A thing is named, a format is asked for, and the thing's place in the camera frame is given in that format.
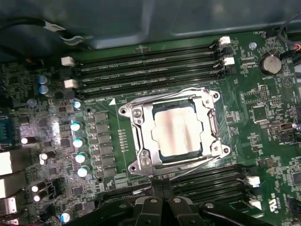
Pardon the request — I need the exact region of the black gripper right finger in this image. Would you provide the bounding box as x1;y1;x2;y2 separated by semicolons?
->
163;179;271;226

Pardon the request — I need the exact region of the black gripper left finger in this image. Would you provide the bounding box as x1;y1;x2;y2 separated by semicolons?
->
93;179;164;226

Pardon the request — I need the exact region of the wire locking lever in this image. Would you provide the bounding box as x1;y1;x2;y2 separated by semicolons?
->
126;86;211;105
133;155;221;195

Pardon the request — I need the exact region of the silver-topped CPU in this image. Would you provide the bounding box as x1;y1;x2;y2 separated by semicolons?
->
151;101;205;163

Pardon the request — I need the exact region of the CPU socket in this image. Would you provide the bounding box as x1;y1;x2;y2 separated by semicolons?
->
119;88;231;177

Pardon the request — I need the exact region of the green motherboard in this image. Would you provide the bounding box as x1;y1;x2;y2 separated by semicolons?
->
0;29;301;226

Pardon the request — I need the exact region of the silver internal USB port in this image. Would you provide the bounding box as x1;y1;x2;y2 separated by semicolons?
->
279;122;294;132

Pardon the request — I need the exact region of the silver coin battery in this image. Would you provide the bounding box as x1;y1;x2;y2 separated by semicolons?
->
260;53;282;75

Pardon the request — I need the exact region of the black PC case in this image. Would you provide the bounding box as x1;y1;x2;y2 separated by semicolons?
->
0;0;301;59

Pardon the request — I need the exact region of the grey wire pair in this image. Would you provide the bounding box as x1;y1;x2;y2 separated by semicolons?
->
60;34;95;47

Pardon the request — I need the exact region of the black front panel wire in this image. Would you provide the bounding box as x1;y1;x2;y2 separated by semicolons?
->
276;14;301;59

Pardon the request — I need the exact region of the black fan cable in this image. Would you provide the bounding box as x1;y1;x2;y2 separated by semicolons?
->
0;16;68;51

